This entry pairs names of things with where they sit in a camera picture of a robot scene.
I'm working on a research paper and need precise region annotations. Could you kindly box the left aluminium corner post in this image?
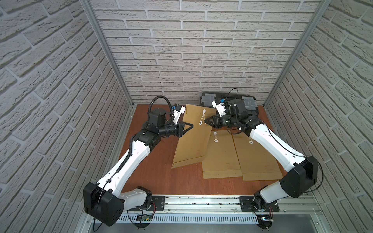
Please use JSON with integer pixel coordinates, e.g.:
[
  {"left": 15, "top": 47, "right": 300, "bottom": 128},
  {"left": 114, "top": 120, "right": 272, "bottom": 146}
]
[{"left": 81, "top": 0, "right": 135, "bottom": 107}]

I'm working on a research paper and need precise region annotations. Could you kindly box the aluminium corner post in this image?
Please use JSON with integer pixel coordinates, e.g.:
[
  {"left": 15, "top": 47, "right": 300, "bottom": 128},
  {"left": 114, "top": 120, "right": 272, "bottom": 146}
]
[
  {"left": 81, "top": 0, "right": 135, "bottom": 107},
  {"left": 263, "top": 0, "right": 331, "bottom": 109}
]

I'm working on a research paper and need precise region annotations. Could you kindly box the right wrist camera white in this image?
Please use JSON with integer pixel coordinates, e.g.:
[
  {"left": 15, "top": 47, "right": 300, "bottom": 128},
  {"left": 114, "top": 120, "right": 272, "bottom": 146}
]
[{"left": 211, "top": 99, "right": 230, "bottom": 117}]

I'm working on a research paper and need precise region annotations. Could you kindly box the right aluminium corner post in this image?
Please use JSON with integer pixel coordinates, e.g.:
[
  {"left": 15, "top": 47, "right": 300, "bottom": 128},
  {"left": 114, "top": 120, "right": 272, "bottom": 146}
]
[{"left": 263, "top": 0, "right": 331, "bottom": 109}]

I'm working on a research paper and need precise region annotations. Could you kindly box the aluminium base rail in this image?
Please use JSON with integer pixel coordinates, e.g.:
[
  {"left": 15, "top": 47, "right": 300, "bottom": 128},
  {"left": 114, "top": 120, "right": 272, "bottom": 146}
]
[{"left": 84, "top": 194, "right": 322, "bottom": 216}]

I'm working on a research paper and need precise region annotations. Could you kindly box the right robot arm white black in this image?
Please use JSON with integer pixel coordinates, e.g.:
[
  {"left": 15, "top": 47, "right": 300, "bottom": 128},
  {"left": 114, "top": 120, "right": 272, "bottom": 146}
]
[{"left": 205, "top": 115, "right": 322, "bottom": 211}]

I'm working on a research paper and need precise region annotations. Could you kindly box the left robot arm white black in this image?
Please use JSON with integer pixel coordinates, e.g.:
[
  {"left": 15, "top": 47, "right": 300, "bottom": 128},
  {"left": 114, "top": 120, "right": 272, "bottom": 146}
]
[{"left": 83, "top": 96, "right": 193, "bottom": 226}]

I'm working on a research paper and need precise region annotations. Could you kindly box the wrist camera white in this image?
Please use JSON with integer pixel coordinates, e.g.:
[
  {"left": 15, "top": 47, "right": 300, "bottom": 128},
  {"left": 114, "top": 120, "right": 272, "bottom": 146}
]
[
  {"left": 211, "top": 99, "right": 230, "bottom": 117},
  {"left": 172, "top": 104, "right": 186, "bottom": 125}
]

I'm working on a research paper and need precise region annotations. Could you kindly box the brown kraft file bag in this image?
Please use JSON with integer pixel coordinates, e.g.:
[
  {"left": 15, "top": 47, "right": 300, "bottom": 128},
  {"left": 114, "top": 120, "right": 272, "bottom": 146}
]
[
  {"left": 172, "top": 104, "right": 217, "bottom": 169},
  {"left": 202, "top": 131, "right": 242, "bottom": 179},
  {"left": 233, "top": 134, "right": 283, "bottom": 181}
]

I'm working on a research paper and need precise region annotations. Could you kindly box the black grey plastic toolbox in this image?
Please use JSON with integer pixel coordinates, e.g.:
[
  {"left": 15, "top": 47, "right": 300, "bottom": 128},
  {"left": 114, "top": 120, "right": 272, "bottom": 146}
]
[{"left": 199, "top": 92, "right": 259, "bottom": 116}]

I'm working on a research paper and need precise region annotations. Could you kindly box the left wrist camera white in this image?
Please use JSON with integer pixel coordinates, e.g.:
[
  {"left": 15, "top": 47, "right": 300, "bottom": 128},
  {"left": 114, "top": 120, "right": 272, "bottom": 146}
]
[{"left": 172, "top": 104, "right": 186, "bottom": 125}]

